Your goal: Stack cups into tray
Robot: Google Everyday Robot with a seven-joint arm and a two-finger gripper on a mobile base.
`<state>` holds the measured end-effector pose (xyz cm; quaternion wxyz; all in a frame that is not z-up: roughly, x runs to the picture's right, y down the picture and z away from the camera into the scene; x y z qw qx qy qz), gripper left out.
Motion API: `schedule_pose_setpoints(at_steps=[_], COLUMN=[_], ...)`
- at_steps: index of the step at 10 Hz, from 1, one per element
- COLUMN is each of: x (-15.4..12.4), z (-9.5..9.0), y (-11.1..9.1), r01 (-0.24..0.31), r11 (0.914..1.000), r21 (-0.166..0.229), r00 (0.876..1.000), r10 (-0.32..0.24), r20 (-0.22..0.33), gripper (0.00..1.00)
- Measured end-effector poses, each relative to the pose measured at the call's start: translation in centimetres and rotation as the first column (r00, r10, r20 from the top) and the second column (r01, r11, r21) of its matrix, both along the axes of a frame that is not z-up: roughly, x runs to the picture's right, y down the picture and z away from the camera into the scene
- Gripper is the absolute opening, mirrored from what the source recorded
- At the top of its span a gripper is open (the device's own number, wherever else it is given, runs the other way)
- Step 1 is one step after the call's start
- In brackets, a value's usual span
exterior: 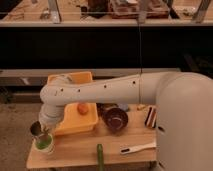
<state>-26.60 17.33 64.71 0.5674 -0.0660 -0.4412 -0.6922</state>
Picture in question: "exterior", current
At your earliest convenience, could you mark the small yellow food piece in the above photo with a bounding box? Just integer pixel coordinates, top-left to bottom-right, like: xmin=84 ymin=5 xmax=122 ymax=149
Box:
xmin=137 ymin=104 xmax=147 ymax=111

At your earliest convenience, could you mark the dark metal cup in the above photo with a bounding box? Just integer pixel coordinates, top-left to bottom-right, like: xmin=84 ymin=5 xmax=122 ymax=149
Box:
xmin=30 ymin=121 xmax=42 ymax=136

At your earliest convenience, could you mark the orange ball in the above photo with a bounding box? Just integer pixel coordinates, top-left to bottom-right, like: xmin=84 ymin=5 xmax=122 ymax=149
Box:
xmin=77 ymin=103 xmax=89 ymax=115

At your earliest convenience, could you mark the wooden shelf with clutter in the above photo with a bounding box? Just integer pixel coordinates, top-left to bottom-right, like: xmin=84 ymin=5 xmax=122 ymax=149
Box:
xmin=0 ymin=0 xmax=213 ymax=27

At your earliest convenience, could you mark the striped brown white block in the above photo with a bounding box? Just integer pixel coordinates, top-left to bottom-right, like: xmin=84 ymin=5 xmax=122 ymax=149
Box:
xmin=144 ymin=107 xmax=156 ymax=128

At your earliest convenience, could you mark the dark brown bowl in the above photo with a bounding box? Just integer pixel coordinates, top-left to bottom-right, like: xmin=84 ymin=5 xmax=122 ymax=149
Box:
xmin=102 ymin=108 xmax=129 ymax=133

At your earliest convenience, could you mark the white cup green inside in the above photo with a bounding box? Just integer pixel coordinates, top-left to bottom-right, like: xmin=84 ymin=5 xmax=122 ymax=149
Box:
xmin=35 ymin=134 xmax=54 ymax=153

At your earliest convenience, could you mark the blue-grey small cup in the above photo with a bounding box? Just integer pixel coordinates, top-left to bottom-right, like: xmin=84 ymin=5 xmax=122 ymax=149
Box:
xmin=117 ymin=104 xmax=129 ymax=112

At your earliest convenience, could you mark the green cucumber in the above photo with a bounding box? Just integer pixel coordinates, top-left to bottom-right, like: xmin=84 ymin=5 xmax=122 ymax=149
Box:
xmin=97 ymin=144 xmax=104 ymax=171

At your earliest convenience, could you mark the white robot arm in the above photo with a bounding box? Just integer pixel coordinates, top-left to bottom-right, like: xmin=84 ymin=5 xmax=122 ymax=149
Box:
xmin=39 ymin=72 xmax=213 ymax=171

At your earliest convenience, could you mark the yellow plastic tray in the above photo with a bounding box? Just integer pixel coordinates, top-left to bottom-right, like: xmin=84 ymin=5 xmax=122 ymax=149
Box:
xmin=54 ymin=71 xmax=99 ymax=136

